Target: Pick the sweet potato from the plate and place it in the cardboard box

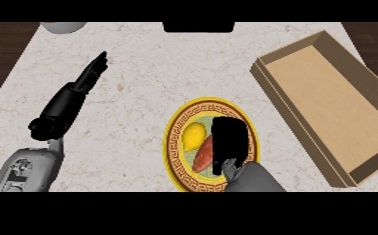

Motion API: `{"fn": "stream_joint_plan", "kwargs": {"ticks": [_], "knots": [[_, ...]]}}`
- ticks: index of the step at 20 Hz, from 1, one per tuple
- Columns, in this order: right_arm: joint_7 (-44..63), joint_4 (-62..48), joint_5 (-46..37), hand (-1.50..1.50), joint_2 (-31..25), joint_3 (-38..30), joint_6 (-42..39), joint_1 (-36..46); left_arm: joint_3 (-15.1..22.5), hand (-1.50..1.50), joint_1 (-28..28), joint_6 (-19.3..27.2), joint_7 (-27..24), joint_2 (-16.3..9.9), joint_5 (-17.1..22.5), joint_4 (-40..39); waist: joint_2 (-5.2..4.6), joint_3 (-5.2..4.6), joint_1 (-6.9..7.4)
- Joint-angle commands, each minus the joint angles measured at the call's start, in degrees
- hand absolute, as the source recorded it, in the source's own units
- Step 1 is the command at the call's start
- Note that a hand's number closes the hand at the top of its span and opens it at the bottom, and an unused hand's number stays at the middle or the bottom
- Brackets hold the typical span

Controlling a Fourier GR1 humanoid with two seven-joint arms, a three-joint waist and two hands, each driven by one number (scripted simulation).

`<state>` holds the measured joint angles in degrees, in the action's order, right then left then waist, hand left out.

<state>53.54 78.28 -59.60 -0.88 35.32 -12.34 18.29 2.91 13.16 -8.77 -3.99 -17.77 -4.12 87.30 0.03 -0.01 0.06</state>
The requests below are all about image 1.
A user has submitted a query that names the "yellow lemon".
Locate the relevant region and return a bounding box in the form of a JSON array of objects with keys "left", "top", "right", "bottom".
[{"left": 181, "top": 122, "right": 208, "bottom": 152}]

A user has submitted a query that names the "yellow patterned plate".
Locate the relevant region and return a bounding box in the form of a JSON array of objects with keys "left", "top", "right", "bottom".
[{"left": 162, "top": 96, "right": 261, "bottom": 193}]

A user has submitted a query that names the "red-brown sweet potato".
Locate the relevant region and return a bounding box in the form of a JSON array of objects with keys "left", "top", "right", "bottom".
[{"left": 191, "top": 134, "right": 215, "bottom": 173}]

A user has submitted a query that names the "white bowl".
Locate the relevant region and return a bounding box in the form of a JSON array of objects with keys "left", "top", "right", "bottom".
[{"left": 38, "top": 21, "right": 88, "bottom": 35}]

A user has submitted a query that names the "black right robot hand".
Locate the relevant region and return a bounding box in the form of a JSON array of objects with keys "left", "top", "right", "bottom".
[{"left": 211, "top": 115, "right": 249, "bottom": 176}]

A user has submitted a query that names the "black appliance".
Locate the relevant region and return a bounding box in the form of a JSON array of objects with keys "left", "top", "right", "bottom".
[{"left": 162, "top": 21, "right": 236, "bottom": 34}]

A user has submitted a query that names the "cardboard box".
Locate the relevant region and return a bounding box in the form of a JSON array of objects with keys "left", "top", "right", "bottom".
[{"left": 249, "top": 29, "right": 378, "bottom": 189}]

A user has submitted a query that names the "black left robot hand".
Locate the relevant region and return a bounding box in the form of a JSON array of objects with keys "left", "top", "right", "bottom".
[{"left": 26, "top": 50, "right": 109, "bottom": 142}]

